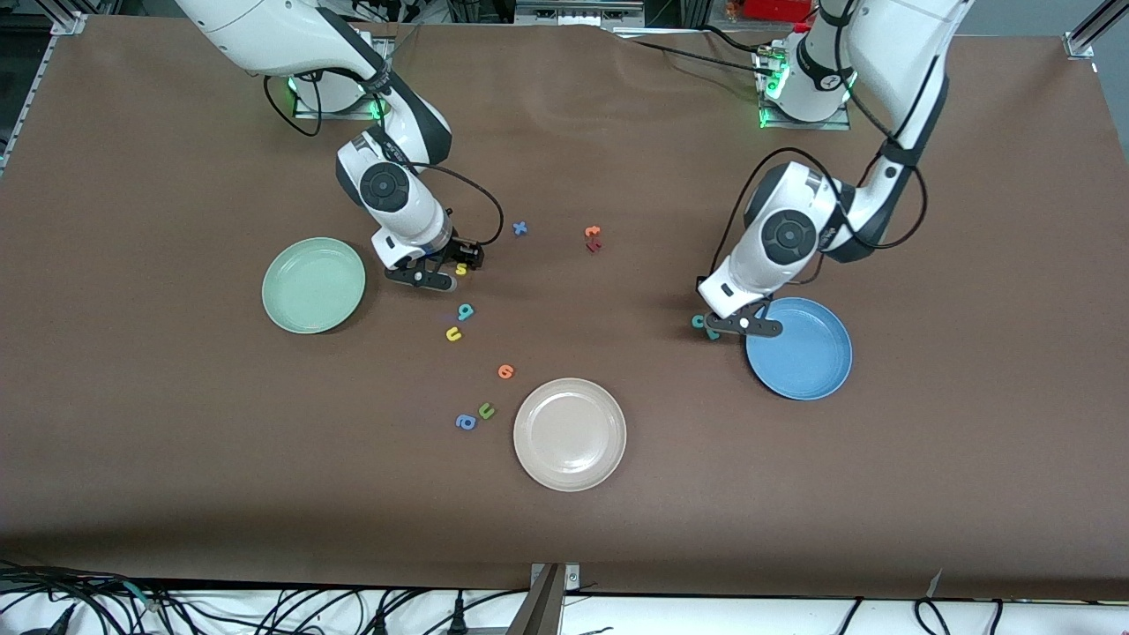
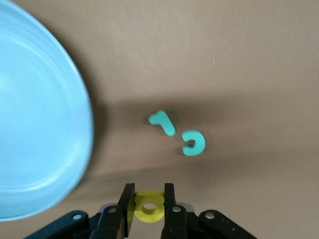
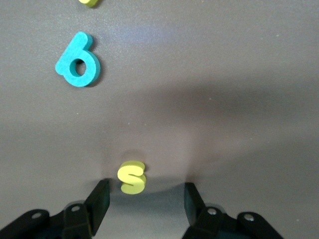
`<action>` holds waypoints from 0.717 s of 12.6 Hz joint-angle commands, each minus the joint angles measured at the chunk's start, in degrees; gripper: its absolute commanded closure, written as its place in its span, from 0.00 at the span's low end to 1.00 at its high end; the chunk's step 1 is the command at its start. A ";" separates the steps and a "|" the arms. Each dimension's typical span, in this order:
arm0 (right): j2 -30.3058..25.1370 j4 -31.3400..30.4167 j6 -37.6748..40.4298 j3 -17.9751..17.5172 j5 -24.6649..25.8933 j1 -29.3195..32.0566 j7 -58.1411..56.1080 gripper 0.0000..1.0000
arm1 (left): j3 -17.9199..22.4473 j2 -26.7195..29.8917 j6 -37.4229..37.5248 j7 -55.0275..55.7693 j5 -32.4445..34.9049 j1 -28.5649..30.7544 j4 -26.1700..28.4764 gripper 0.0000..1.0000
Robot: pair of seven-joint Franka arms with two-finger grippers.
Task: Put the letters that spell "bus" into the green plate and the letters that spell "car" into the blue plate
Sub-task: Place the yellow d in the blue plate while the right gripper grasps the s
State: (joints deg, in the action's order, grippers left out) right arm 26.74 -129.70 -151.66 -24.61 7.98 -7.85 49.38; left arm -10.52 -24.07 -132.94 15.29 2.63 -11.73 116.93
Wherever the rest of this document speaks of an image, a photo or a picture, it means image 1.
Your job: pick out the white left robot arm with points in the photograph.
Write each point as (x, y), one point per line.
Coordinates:
(891, 53)

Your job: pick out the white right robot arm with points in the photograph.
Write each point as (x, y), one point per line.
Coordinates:
(291, 35)

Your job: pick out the blue plastic plate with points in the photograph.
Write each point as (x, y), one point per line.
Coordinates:
(803, 353)

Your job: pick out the green plastic plate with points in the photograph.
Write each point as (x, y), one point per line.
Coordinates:
(313, 287)

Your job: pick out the blue foam letter a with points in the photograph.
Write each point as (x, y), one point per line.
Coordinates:
(461, 425)

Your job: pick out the beige plastic plate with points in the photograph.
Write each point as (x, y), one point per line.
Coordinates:
(569, 434)

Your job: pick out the red box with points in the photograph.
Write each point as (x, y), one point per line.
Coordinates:
(776, 9)

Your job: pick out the white paper scrap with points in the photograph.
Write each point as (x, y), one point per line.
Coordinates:
(935, 579)

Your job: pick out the brown table cover sheet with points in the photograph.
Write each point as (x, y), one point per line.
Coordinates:
(176, 485)

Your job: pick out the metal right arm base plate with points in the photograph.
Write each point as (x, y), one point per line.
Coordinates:
(353, 115)

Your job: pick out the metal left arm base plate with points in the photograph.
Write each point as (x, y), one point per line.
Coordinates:
(781, 124)

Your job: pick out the silver corner bracket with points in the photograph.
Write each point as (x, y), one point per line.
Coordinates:
(572, 578)

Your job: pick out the dark grey metal post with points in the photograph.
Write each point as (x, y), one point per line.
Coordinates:
(547, 600)

